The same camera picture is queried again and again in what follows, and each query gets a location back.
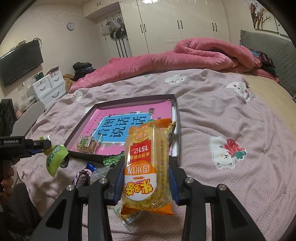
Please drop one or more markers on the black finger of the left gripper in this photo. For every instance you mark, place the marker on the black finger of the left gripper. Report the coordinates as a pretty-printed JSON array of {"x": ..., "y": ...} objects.
[{"x": 35, "y": 147}]

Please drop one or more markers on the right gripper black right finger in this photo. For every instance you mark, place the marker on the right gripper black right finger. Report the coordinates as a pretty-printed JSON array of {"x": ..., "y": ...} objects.
[{"x": 207, "y": 205}]

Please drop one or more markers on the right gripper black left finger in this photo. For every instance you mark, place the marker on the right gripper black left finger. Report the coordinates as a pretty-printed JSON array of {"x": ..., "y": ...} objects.
[{"x": 63, "y": 221}]

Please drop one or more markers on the green milk candy packet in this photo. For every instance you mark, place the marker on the green milk candy packet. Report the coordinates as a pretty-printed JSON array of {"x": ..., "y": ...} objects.
[{"x": 57, "y": 157}]

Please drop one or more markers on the blue oreo snack packet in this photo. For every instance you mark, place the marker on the blue oreo snack packet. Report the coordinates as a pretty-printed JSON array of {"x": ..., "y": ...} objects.
[{"x": 90, "y": 167}]

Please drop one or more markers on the orange rice cracker snack pack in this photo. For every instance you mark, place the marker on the orange rice cracker snack pack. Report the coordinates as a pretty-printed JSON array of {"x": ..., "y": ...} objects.
[{"x": 146, "y": 185}]

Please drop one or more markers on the person's left hand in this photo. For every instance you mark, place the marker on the person's left hand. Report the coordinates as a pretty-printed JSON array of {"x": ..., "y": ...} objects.
[{"x": 7, "y": 182}]

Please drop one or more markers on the dark chocolate cake packet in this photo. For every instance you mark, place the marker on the dark chocolate cake packet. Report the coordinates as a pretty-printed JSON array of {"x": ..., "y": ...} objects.
[{"x": 82, "y": 178}]

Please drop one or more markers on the clear wrapped brown green biscuit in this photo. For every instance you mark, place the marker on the clear wrapped brown green biscuit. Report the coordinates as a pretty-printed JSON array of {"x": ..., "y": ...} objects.
[{"x": 87, "y": 144}]

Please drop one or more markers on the white drawer cabinet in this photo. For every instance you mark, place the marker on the white drawer cabinet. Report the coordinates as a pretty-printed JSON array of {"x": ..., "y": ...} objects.
[{"x": 48, "y": 89}]

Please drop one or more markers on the clear wrapped cracker packet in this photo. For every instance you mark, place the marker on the clear wrapped cracker packet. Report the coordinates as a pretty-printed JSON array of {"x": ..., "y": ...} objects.
[{"x": 99, "y": 173}]

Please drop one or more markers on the dark shallow tray box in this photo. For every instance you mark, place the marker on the dark shallow tray box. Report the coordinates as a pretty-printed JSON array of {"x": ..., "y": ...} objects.
[{"x": 109, "y": 122}]

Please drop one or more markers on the brown knitted blanket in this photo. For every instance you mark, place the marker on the brown knitted blanket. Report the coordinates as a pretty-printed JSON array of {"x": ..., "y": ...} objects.
[{"x": 68, "y": 78}]

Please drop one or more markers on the green black snack bag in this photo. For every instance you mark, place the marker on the green black snack bag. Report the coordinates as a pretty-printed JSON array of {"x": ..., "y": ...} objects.
[{"x": 112, "y": 159}]

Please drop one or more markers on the mauve cartoon bed sheet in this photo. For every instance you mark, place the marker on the mauve cartoon bed sheet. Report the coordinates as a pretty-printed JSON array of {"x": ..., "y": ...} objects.
[{"x": 238, "y": 130}]

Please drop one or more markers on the dark clothes pile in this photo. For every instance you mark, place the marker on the dark clothes pile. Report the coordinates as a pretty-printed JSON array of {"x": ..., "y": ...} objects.
[{"x": 81, "y": 69}]

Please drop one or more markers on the hanging bags on door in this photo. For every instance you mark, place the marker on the hanging bags on door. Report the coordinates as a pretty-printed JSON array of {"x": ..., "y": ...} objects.
[{"x": 115, "y": 28}]

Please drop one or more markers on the white glossy wardrobe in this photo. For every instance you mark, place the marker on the white glossy wardrobe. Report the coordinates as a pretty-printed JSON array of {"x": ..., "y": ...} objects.
[{"x": 157, "y": 26}]

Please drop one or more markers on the plaid clothes by headboard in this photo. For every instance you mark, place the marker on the plaid clothes by headboard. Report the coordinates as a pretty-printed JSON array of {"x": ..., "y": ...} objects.
[{"x": 267, "y": 63}]

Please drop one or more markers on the pink quilted comforter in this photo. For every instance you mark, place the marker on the pink quilted comforter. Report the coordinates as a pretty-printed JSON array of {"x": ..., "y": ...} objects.
[{"x": 194, "y": 53}]

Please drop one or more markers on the grey padded headboard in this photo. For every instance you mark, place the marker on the grey padded headboard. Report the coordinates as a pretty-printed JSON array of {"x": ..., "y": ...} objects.
[{"x": 281, "y": 52}]

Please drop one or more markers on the black wall television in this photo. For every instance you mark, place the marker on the black wall television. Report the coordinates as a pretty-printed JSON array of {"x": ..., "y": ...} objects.
[{"x": 19, "y": 61}]

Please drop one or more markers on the round wall clock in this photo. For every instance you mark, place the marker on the round wall clock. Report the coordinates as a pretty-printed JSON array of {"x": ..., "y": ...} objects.
[{"x": 70, "y": 26}]

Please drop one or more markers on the tree wall painting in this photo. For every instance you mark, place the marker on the tree wall painting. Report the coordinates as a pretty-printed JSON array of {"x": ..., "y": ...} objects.
[{"x": 264, "y": 20}]

